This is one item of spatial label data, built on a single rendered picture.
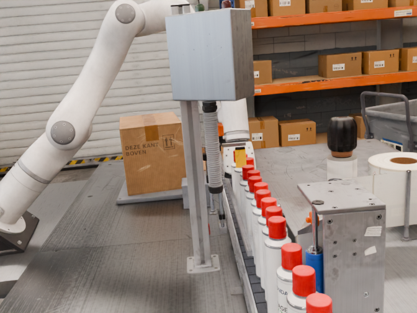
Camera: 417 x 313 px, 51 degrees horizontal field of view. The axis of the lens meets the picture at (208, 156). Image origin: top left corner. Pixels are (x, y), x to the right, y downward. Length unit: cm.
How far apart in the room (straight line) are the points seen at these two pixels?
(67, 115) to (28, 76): 427
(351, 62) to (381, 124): 177
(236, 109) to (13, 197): 74
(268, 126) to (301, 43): 132
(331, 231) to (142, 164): 111
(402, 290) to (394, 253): 17
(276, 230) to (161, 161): 97
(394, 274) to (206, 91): 58
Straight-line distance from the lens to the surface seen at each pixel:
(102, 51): 139
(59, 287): 125
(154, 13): 144
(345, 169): 129
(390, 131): 356
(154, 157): 172
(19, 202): 150
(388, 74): 535
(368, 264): 78
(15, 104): 572
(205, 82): 98
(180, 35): 100
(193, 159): 111
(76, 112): 137
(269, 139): 504
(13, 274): 138
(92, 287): 121
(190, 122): 109
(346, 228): 74
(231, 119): 141
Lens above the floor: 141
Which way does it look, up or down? 15 degrees down
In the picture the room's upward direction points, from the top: 5 degrees counter-clockwise
